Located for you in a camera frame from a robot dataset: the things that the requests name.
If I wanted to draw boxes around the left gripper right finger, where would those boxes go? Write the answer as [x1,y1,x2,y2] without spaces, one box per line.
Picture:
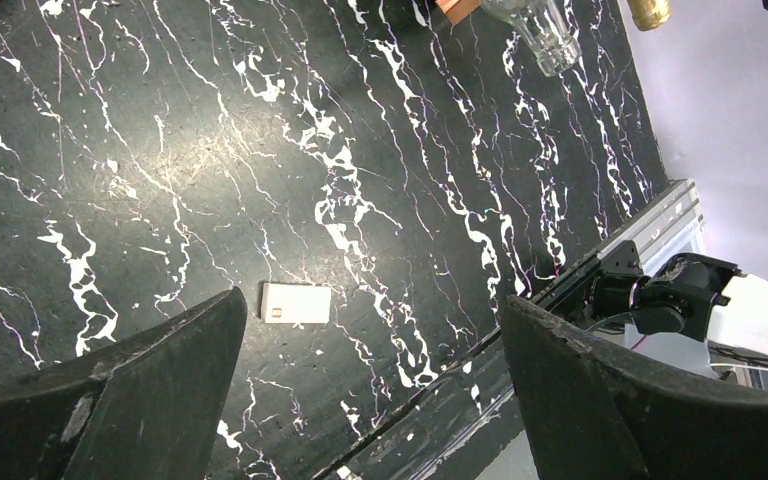
[501,296,768,479]

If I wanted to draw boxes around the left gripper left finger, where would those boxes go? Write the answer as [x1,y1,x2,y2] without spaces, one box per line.
[0,288,247,479]

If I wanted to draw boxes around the dark bottle gold cap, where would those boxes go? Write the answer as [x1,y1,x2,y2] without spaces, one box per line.
[627,0,671,31]

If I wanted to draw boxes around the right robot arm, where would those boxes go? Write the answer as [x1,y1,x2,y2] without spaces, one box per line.
[587,253,768,365]

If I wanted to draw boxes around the clear empty bottle in rack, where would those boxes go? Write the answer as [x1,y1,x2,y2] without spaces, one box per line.
[481,0,581,77]

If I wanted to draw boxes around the brown wooden wine rack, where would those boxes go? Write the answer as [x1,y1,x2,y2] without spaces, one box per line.
[435,0,481,25]

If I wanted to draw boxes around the small white card box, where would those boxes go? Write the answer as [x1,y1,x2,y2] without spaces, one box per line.
[260,282,332,324]

